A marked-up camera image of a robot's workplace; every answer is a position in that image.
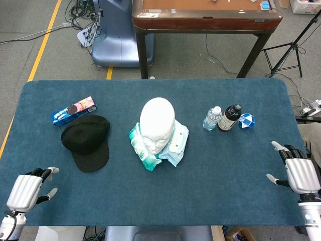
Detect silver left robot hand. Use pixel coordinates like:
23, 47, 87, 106
5, 166, 60, 214

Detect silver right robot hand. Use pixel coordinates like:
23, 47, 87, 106
266, 140, 321, 195

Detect black baseball cap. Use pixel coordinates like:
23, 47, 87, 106
61, 115, 111, 173

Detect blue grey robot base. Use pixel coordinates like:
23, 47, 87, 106
90, 0, 155, 68

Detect white foam mannequin head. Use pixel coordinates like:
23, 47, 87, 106
139, 97, 176, 155

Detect white power strip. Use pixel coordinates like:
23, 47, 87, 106
300, 99, 321, 116

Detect blue white snake cube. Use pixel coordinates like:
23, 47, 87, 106
237, 112, 256, 130

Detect cardboard box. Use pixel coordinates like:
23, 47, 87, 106
224, 227, 256, 241

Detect dark tea bottle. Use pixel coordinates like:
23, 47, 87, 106
216, 104, 243, 133

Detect blue Oreo cookie box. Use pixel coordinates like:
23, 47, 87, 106
50, 96, 98, 128

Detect clear water bottle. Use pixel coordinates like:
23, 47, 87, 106
202, 106, 223, 131

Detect green wet wipes pack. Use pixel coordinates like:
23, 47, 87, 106
128, 122, 163, 172

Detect black tripod stand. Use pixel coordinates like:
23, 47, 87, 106
261, 10, 321, 78

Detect light blue wet wipes pack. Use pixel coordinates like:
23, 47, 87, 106
157, 119, 190, 168

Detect blue table mat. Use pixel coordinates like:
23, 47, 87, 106
0, 78, 310, 227

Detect grey robot torso base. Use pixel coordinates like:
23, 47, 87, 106
104, 225, 213, 241

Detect brown mahjong table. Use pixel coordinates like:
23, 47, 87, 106
132, 0, 284, 80

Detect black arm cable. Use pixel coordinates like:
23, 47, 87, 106
3, 210, 19, 239

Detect tangled black floor cables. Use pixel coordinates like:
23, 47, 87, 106
65, 0, 105, 48

